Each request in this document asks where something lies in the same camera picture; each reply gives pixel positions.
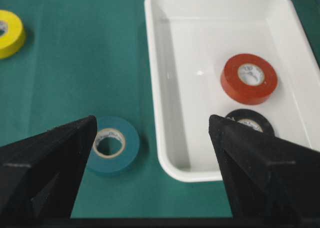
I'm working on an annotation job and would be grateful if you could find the teal green tape roll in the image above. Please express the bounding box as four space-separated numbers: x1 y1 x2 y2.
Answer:
86 116 140 176

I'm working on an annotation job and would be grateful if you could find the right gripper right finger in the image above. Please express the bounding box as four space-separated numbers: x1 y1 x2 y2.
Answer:
208 114 320 228

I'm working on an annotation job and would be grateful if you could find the green table cloth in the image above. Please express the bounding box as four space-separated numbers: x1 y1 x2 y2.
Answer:
0 0 320 218

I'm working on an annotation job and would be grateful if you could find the yellow tape roll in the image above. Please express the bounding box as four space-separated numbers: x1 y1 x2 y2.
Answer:
0 9 26 60

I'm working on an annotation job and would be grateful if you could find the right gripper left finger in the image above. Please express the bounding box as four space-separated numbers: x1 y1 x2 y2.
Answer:
0 115 97 228

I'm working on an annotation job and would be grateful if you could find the white plastic tray case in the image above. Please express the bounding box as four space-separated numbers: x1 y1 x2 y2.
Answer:
144 0 320 183

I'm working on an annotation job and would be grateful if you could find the red tape roll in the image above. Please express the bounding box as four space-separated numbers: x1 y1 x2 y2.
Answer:
220 53 278 105

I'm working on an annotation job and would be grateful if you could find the black tape roll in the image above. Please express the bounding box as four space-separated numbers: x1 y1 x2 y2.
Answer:
225 108 275 136

